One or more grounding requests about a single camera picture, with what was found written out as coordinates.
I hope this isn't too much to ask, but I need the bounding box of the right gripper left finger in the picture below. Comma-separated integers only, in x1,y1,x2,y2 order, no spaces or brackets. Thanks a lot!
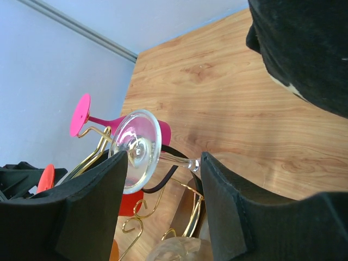
1,152,128,260

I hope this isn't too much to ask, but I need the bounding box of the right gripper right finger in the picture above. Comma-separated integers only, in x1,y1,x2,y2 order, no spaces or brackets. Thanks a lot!
201,152,347,260

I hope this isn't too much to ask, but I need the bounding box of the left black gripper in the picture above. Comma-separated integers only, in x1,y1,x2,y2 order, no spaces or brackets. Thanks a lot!
1,161,67,201

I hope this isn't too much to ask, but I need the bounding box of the clear wine glass front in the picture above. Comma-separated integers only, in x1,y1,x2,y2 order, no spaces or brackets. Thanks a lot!
146,237,214,261

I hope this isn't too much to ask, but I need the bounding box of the clear wine glass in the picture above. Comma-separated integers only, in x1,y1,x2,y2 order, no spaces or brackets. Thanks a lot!
146,237,214,261
108,109,200,194

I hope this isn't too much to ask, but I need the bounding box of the orange wine glass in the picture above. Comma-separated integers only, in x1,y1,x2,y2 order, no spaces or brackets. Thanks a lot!
109,239,120,261

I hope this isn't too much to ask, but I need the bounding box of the red wine glass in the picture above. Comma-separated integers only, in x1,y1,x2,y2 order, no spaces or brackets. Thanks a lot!
36,163,145,217

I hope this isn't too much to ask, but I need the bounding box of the pink wine glass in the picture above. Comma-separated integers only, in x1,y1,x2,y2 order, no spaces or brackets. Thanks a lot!
70,94,171,145

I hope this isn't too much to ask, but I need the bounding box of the black floral blanket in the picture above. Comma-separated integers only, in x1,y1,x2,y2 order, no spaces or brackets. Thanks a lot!
246,0,347,118

